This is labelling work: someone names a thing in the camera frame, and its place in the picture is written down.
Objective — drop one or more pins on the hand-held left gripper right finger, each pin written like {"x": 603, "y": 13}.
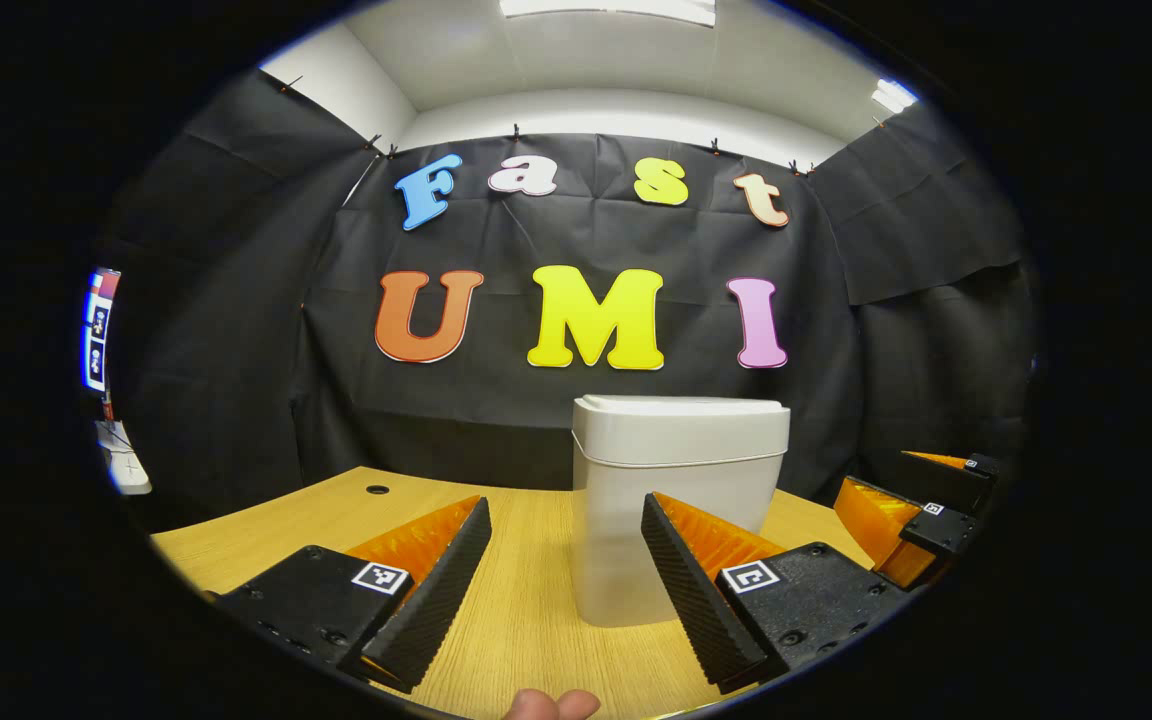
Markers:
{"x": 691, "y": 590}

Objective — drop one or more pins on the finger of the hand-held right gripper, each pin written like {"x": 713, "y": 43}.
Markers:
{"x": 946, "y": 480}
{"x": 871, "y": 525}

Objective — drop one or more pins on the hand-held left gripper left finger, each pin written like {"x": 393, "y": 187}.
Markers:
{"x": 441, "y": 590}

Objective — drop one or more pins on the white desktop garbage bin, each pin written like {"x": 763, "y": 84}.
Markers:
{"x": 676, "y": 470}

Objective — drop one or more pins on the wooden desktop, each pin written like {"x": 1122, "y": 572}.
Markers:
{"x": 336, "y": 520}

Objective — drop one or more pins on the black backdrop cloth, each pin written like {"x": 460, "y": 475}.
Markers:
{"x": 586, "y": 240}

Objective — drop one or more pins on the small ceiling light panel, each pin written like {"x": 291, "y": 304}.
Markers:
{"x": 893, "y": 95}

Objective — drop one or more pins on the computer monitor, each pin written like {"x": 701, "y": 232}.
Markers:
{"x": 98, "y": 325}

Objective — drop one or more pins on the large ceiling light panel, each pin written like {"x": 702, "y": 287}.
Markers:
{"x": 606, "y": 8}

